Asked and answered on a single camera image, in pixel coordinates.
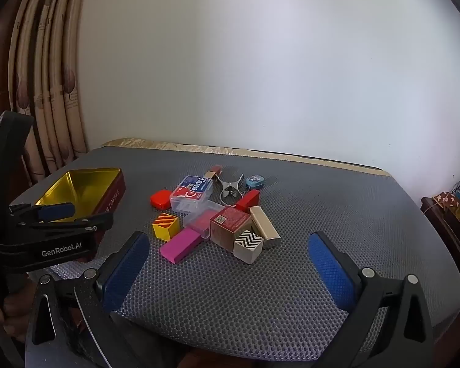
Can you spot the black-white zigzag cube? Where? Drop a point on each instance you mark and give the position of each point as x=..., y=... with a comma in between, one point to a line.
x=249, y=243

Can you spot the silver metal clip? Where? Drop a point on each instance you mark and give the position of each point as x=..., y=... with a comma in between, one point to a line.
x=228, y=189

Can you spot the dark wooden side table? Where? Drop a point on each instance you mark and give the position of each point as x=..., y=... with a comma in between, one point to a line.
x=444, y=230

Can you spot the yellow red-striped cube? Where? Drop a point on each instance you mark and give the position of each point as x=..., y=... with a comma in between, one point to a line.
x=165, y=230

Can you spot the red tin with gold inside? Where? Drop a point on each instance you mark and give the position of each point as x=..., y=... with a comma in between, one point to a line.
x=80, y=188

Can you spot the gold satin cloth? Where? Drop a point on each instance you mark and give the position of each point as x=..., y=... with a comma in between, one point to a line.
x=176, y=146

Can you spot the clear box with blue-red label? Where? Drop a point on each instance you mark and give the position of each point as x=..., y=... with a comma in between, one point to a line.
x=191, y=191

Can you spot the pink box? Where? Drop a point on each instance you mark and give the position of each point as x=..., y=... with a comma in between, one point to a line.
x=180, y=247

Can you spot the maroon box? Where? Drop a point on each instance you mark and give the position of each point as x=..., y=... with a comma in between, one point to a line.
x=230, y=226

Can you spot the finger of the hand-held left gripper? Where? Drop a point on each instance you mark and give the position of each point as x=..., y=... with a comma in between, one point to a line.
x=61, y=227
x=55, y=211

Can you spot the brown patterned box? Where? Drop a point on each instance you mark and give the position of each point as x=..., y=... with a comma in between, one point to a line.
x=446, y=199

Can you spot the small red tape measure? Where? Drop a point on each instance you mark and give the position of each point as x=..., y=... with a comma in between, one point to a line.
x=161, y=198

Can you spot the red block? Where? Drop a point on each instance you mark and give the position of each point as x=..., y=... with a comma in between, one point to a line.
x=249, y=201

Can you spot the beige leaf-print curtain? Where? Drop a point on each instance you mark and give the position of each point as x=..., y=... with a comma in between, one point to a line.
x=53, y=84

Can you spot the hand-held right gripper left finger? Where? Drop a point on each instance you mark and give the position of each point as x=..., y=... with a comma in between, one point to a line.
x=124, y=272

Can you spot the person's left hand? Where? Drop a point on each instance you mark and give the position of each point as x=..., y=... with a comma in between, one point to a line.
x=11, y=310

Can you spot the clear box with red contents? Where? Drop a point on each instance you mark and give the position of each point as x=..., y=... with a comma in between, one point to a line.
x=201, y=220

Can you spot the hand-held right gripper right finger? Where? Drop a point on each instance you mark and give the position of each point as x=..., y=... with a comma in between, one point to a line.
x=331, y=272

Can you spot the beige rectangular box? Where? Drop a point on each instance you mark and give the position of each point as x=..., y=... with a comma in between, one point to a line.
x=264, y=226

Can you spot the grey mesh mat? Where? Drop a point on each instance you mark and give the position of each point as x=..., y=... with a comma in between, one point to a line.
x=253, y=295

